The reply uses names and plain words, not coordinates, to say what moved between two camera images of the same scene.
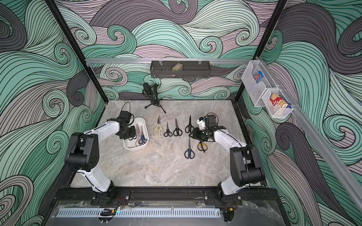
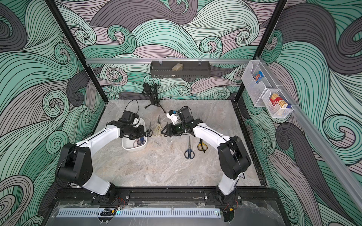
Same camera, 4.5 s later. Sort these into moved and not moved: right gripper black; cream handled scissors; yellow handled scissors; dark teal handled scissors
Moved: right gripper black
Not moved: dark teal handled scissors; cream handled scissors; yellow handled scissors
